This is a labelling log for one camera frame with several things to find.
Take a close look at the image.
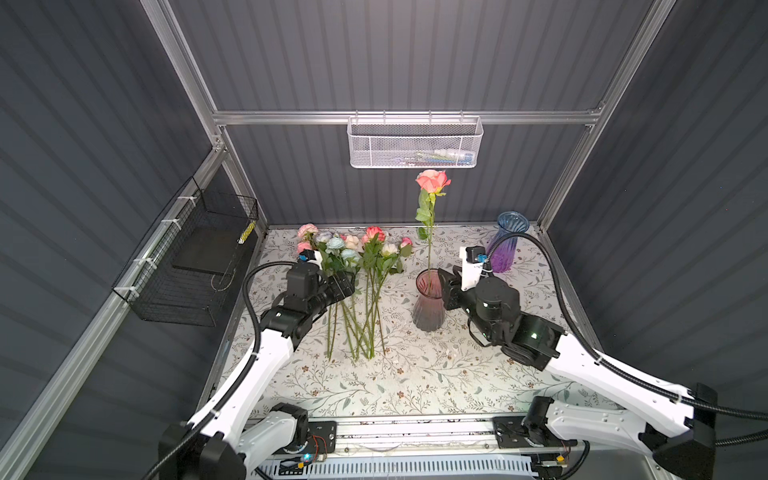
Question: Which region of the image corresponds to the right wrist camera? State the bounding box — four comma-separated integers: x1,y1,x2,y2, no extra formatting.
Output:
459,246,487,291

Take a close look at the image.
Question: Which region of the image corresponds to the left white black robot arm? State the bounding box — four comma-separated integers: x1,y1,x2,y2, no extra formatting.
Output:
144,261,355,479

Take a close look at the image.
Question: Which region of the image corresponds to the white pink bud spray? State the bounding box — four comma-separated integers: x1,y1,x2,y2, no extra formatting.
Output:
341,227,402,361

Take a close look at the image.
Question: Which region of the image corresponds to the pale pink flower spray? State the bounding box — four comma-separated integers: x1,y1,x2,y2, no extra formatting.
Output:
297,223,338,360

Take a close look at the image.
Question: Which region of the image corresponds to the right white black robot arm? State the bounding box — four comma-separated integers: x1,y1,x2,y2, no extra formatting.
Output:
437,269,716,479

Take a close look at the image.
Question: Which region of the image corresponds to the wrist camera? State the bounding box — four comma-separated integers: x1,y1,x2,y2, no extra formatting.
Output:
298,249,323,269
459,246,487,291

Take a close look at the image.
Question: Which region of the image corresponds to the blue purple glass vase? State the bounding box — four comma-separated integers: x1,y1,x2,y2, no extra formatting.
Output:
486,211,530,274

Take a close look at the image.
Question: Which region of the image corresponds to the floral patterned table mat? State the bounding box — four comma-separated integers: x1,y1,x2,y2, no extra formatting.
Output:
253,224,610,418

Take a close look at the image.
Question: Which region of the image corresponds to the right black corrugated cable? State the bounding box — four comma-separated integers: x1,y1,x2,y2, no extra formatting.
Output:
485,231,768,448

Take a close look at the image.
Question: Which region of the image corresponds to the red pink glass vase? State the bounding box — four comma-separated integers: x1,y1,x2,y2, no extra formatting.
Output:
412,268,446,332

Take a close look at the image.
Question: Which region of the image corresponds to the black wire basket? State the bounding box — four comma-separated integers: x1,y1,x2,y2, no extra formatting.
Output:
113,181,259,327

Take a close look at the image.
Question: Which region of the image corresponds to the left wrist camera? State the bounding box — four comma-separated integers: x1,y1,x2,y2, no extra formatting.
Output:
298,249,323,269

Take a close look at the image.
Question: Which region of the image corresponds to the pink rose stem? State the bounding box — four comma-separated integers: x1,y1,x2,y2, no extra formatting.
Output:
416,169,451,269
362,226,386,359

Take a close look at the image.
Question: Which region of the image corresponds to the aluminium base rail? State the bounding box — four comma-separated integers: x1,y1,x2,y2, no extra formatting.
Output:
263,412,577,463

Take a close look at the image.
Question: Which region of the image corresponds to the yellow green marker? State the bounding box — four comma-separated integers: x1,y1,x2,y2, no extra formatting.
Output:
238,221,257,245

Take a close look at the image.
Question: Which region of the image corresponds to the white wire mesh basket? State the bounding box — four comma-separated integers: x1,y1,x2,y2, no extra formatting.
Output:
346,114,484,170

